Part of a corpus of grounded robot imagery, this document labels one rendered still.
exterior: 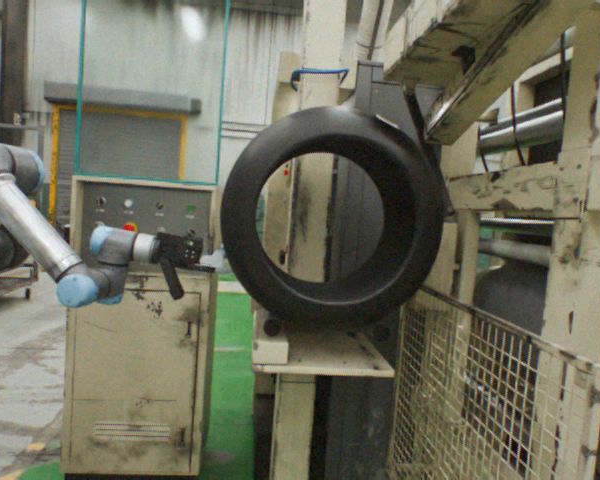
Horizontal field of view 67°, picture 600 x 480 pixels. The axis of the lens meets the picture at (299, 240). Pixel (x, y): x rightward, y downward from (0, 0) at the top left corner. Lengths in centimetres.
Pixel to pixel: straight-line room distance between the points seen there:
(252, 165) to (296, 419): 92
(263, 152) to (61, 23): 1084
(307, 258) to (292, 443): 64
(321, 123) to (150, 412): 138
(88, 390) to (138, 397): 19
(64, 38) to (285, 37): 473
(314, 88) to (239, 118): 906
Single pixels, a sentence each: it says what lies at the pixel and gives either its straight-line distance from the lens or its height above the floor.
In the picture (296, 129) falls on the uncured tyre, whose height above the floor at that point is 139.
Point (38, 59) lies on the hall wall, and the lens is 1178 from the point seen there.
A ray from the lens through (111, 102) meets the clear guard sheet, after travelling 197.
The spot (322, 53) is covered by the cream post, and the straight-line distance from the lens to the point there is 158.
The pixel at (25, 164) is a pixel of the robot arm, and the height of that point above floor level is 126.
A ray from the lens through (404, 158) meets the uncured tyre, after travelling 115.
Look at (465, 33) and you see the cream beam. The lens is 122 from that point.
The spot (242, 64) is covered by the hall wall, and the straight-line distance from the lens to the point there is 1086.
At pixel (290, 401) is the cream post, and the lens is 163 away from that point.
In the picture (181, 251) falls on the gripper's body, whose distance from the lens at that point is 119.
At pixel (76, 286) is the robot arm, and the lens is 111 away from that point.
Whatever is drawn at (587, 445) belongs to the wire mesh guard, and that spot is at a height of 88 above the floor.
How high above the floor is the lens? 120
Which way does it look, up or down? 4 degrees down
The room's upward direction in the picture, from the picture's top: 4 degrees clockwise
